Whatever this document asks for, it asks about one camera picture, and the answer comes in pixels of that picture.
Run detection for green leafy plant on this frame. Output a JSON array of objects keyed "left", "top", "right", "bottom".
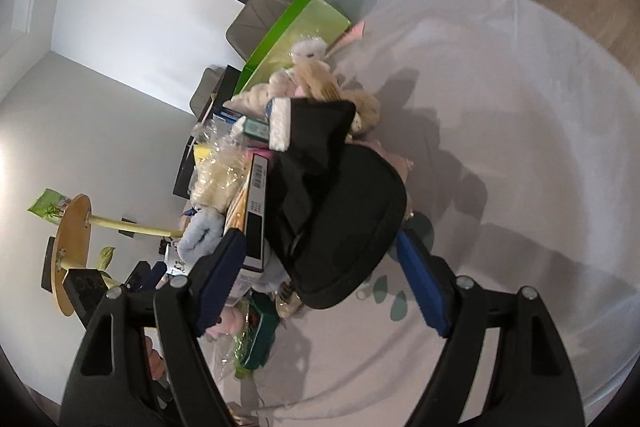
[{"left": 97, "top": 246, "right": 117, "bottom": 278}]

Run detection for grey fluffy plush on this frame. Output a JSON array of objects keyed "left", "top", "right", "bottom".
[{"left": 179, "top": 209, "right": 227, "bottom": 260}]

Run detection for green printed card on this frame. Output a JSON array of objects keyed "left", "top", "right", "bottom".
[{"left": 27, "top": 188, "right": 68, "bottom": 224}]

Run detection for person's left hand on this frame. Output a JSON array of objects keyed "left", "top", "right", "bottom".
[{"left": 144, "top": 332, "right": 166, "bottom": 380}]

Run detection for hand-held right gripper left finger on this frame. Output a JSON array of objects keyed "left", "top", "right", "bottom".
[{"left": 60, "top": 229, "right": 249, "bottom": 427}]

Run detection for round wooden stand yellow legs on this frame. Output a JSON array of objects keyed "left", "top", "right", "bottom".
[{"left": 50, "top": 193, "right": 186, "bottom": 318}]

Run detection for white fluffy plush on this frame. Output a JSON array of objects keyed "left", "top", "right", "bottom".
[{"left": 291, "top": 36, "right": 331, "bottom": 64}]

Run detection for white foam block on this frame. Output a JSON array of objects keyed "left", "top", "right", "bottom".
[{"left": 265, "top": 98, "right": 296, "bottom": 152}]

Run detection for white orange carton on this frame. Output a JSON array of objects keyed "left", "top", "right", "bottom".
[{"left": 225, "top": 153, "right": 271, "bottom": 273}]

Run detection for pink card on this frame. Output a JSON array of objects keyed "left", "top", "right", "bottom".
[{"left": 325, "top": 21, "right": 367, "bottom": 58}]

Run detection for dark flat box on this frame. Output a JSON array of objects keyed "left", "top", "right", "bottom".
[{"left": 41, "top": 237, "right": 57, "bottom": 293}]

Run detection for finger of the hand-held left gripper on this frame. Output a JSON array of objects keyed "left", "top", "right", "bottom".
[
  {"left": 147, "top": 259, "right": 171, "bottom": 288},
  {"left": 122, "top": 259, "right": 151, "bottom": 293}
]

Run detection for teal box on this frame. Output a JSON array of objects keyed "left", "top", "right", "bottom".
[{"left": 241, "top": 293, "right": 280, "bottom": 369}]

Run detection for grey dining chair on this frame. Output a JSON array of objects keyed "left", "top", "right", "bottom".
[
  {"left": 191, "top": 67, "right": 223, "bottom": 118},
  {"left": 225, "top": 0, "right": 301, "bottom": 62}
]

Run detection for beige plush toy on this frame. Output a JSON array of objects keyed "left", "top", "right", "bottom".
[{"left": 270, "top": 57, "right": 382, "bottom": 138}]

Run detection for small pink plush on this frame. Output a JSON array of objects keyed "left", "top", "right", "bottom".
[{"left": 205, "top": 304, "right": 253, "bottom": 340}]

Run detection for clear bag yellow contents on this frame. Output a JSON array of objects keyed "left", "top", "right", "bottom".
[{"left": 190, "top": 122, "right": 256, "bottom": 212}]

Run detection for black bag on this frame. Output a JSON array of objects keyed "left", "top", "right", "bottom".
[{"left": 260, "top": 99, "right": 407, "bottom": 310}]

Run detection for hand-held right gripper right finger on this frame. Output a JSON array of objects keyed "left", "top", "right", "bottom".
[{"left": 395, "top": 229, "right": 586, "bottom": 427}]

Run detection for green cardboard box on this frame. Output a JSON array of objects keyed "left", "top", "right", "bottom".
[{"left": 234, "top": 0, "right": 352, "bottom": 95}]

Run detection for black cardboard box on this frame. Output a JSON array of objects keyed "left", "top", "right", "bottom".
[{"left": 172, "top": 64, "right": 243, "bottom": 198}]

